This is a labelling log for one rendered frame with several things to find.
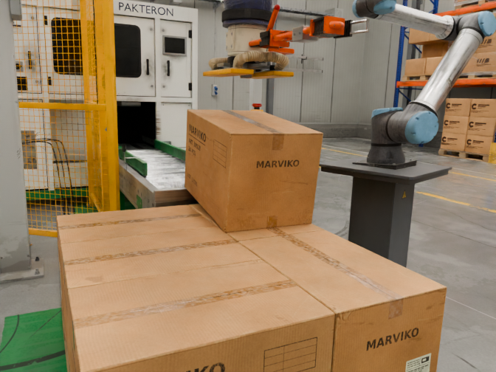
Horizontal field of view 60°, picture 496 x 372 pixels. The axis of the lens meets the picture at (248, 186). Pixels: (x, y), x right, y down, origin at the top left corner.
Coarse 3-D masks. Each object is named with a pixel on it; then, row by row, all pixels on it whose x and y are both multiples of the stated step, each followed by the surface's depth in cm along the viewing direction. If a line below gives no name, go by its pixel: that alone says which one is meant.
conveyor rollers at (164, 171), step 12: (144, 156) 380; (156, 156) 377; (168, 156) 381; (132, 168) 314; (156, 168) 314; (168, 168) 317; (180, 168) 321; (156, 180) 270; (168, 180) 272; (180, 180) 275
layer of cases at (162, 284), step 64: (64, 256) 139; (128, 256) 141; (192, 256) 142; (256, 256) 144; (320, 256) 145; (64, 320) 165; (128, 320) 100; (192, 320) 101; (256, 320) 102; (320, 320) 105; (384, 320) 115
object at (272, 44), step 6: (270, 30) 160; (276, 30) 160; (282, 30) 162; (264, 36) 163; (270, 36) 160; (264, 42) 163; (270, 42) 160; (276, 42) 161; (282, 42) 162; (288, 42) 163; (270, 48) 169; (276, 48) 170
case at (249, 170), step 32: (192, 128) 202; (224, 128) 165; (256, 128) 170; (288, 128) 176; (192, 160) 205; (224, 160) 165; (256, 160) 164; (288, 160) 170; (192, 192) 208; (224, 192) 167; (256, 192) 168; (288, 192) 175; (224, 224) 169; (256, 224) 173; (288, 224) 180
